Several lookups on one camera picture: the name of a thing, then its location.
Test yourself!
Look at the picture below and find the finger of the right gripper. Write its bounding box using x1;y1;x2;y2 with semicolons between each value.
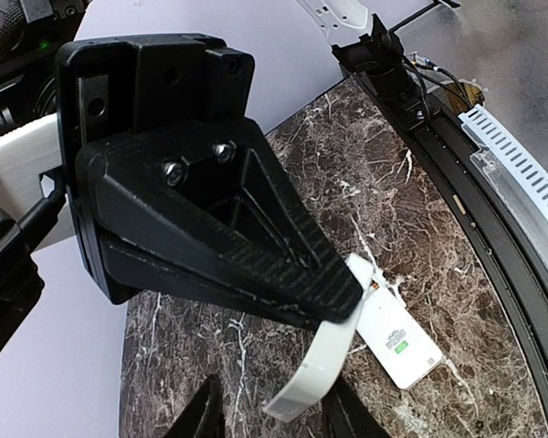
100;235;322;329

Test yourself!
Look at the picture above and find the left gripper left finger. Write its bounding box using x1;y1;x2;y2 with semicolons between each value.
163;374;224;438

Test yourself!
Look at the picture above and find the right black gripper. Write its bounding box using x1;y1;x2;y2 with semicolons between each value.
55;34;360;322

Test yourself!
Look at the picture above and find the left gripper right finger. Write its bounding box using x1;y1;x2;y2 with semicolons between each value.
321;376;390;438

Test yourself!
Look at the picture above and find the white battery cover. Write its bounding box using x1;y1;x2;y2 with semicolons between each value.
263;253;374;422

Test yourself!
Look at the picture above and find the white remote control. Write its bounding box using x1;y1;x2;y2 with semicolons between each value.
357;280;443;390

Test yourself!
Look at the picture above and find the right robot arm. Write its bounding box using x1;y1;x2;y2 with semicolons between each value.
0;1;363;352

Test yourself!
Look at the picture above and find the clear acrylic plate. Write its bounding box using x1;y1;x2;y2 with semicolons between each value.
470;148;548;244

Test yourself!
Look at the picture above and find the black front rail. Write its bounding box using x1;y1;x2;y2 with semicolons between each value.
331;13;548;438

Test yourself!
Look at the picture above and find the white slotted cable duct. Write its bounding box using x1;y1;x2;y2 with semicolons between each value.
458;104;548;223

